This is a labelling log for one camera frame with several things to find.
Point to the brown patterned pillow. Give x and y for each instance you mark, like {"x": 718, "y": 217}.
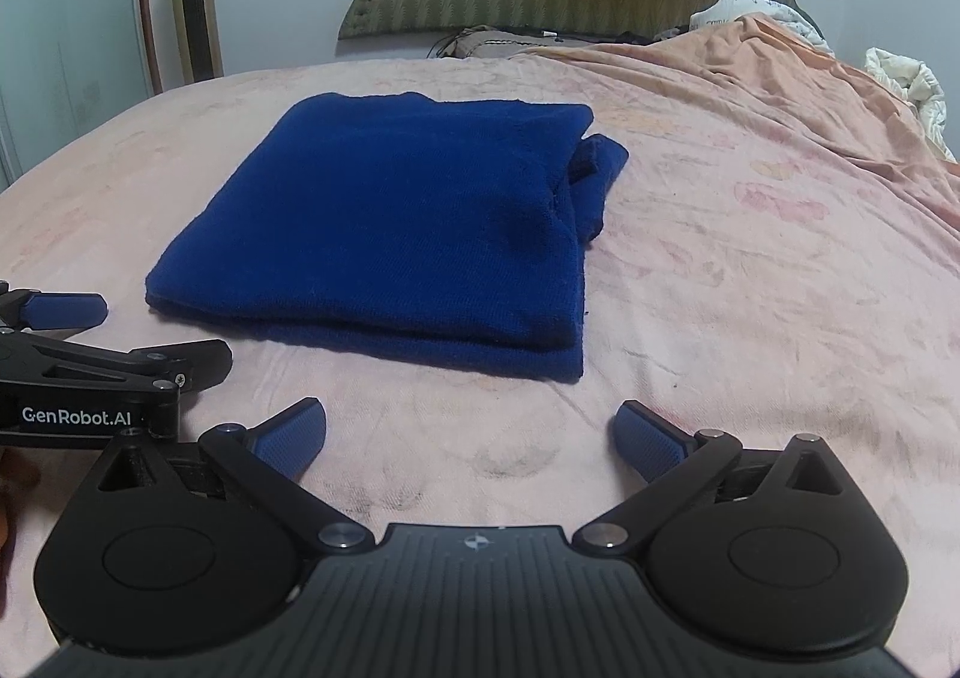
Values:
{"x": 484, "y": 42}

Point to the white quilt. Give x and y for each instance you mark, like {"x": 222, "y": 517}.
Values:
{"x": 910, "y": 80}

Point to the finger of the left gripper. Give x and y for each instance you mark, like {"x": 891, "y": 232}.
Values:
{"x": 25, "y": 309}

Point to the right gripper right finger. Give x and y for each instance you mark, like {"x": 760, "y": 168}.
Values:
{"x": 678, "y": 470}

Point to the orange blanket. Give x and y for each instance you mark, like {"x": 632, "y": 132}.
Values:
{"x": 757, "y": 74}

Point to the pink floral bed sheet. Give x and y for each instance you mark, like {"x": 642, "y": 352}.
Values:
{"x": 740, "y": 283}

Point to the blue beaded sweater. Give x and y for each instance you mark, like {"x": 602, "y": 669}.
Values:
{"x": 447, "y": 233}

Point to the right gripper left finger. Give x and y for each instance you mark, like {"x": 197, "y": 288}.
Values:
{"x": 266, "y": 462}

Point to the frosted glass floral door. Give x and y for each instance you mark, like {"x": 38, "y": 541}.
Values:
{"x": 67, "y": 67}

